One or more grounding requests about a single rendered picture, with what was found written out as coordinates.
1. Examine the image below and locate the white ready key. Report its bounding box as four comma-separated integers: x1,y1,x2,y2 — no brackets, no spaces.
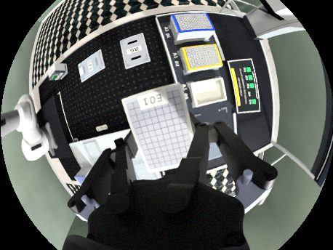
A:
49,63,68,80

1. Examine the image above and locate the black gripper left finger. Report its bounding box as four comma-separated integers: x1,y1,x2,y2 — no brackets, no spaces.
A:
68,130,139,223

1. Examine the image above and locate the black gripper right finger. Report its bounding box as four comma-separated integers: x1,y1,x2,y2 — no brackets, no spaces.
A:
159,111,278,220

